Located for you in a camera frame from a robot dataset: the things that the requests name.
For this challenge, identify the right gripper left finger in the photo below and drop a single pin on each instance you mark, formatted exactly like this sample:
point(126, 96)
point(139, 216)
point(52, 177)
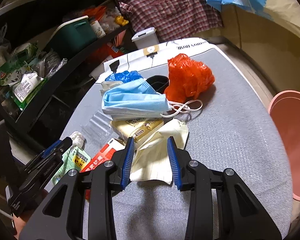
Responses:
point(60, 214)

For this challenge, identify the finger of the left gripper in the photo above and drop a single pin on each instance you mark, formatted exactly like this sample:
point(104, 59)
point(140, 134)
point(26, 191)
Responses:
point(50, 149)
point(48, 166)

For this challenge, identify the green wet wipe packet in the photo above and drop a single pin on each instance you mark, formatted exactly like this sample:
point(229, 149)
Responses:
point(74, 158)

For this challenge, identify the white tissue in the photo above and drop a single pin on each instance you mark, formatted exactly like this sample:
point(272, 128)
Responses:
point(78, 139)

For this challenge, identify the clear plastic tray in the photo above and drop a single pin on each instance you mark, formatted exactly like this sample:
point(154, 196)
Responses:
point(98, 127)

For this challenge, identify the red ointment box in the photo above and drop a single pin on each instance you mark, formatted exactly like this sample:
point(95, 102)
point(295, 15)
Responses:
point(104, 154)

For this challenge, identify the yellow tissue pack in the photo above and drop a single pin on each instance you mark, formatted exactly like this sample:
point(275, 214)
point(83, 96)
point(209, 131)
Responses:
point(139, 129)

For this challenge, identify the blue surgical face mask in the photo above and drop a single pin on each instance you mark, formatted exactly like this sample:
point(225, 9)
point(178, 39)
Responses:
point(137, 99)

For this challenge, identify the cream paper wrapper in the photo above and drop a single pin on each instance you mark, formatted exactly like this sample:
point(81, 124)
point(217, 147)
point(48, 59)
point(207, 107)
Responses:
point(151, 161)

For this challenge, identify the blue glove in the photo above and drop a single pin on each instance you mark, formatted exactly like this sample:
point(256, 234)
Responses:
point(125, 76)

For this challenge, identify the black plastic cup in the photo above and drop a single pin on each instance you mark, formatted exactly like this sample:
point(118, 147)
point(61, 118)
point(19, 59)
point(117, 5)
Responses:
point(159, 83)

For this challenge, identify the red plastic bag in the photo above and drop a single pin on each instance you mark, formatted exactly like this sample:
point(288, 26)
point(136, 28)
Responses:
point(187, 78)

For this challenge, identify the pink plastic trash bin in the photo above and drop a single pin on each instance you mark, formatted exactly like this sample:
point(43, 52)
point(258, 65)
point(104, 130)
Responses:
point(284, 110)

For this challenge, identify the white lidded trash can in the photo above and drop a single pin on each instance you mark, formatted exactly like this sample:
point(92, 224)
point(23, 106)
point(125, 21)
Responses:
point(145, 38)

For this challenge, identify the person's left hand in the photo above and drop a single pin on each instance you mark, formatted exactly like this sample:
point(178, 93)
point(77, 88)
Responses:
point(20, 222)

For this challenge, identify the black storage shelf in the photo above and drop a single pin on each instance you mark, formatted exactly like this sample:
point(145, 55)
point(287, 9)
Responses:
point(25, 30)

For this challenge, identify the green white food bag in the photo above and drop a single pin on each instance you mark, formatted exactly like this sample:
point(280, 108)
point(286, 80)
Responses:
point(22, 80)

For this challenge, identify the grey fabric table cover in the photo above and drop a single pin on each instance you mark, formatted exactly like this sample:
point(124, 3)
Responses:
point(232, 130)

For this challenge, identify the teal storage box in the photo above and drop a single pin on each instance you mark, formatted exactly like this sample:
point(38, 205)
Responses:
point(73, 35)

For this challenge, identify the small white jar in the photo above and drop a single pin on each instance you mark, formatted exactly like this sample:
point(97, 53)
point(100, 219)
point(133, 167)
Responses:
point(98, 30)

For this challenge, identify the yellow toy duck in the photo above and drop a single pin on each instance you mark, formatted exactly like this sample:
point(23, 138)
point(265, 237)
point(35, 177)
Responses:
point(120, 20)

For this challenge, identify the red plaid cloth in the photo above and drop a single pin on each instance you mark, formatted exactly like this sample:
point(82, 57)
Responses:
point(172, 19)

